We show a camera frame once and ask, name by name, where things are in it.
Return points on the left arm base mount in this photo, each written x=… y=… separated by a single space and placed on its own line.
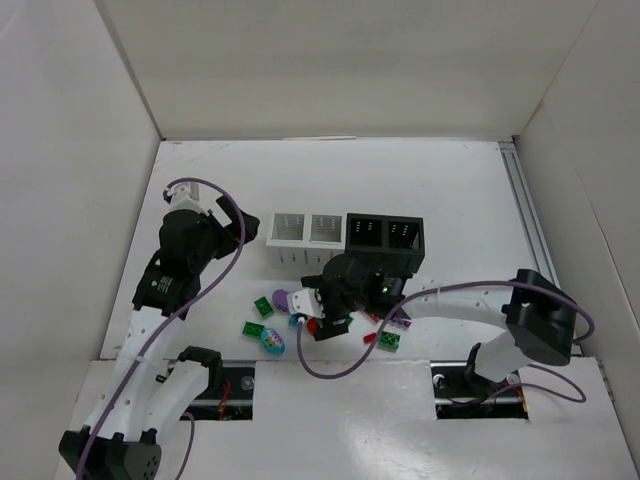
x=232 y=399

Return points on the green lego brick upper left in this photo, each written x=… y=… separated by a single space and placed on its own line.
x=264 y=307

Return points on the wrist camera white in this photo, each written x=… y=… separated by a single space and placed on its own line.
x=183 y=196
x=305 y=303

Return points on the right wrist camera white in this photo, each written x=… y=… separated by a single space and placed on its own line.
x=305 y=303

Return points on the aluminium rail right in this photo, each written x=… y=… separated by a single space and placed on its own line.
x=533 y=231

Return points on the black double bin container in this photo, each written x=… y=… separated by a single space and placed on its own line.
x=384 y=243

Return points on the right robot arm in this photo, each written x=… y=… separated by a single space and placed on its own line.
x=536 y=319

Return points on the red transparent lego brick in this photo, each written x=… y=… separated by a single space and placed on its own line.
x=373 y=317

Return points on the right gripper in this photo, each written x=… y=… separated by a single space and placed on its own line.
x=331 y=317

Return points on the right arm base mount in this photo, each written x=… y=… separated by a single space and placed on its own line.
x=459 y=395

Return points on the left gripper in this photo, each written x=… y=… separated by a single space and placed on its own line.
x=220 y=228

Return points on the green lego brick right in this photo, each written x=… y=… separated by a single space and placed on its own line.
x=389 y=341

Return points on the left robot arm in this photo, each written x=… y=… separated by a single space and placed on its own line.
x=121 y=438

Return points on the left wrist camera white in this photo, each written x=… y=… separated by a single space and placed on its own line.
x=183 y=196

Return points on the teal printed oval lego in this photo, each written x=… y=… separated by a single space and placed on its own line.
x=272 y=341

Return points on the green lego brick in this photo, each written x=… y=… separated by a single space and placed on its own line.
x=389 y=341
x=264 y=307
x=253 y=330

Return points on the white double bin container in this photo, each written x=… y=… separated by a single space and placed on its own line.
x=305 y=242

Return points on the small red lego brick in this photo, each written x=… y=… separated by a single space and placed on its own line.
x=369 y=338

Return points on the lilac arched lego brick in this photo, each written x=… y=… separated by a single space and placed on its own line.
x=402 y=323

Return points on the lilac rounded lego piece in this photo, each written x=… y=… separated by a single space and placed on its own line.
x=280 y=300

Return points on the green lego brick lower left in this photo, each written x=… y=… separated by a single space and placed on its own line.
x=253 y=330

